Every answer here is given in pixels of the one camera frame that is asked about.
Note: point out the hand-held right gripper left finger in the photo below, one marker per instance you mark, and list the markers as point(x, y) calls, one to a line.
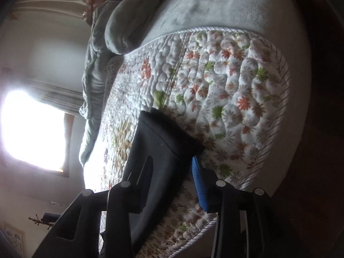
point(145, 190)

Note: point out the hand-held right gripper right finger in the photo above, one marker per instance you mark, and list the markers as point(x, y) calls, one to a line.
point(200, 185)

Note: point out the black pants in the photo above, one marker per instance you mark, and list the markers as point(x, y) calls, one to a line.
point(161, 153)

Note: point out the floral quilted bedspread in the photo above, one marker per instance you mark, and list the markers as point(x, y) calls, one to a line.
point(228, 86)

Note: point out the wooden coat rack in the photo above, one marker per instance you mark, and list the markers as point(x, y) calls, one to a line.
point(37, 219)

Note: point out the bright window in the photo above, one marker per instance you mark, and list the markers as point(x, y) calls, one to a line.
point(29, 129)

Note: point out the grey pillow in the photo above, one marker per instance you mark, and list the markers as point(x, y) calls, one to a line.
point(126, 24)

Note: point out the grey fleece blanket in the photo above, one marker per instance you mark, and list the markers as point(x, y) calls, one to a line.
point(215, 2)

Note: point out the framed wall picture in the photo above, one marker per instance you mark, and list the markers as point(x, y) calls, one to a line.
point(12, 236)

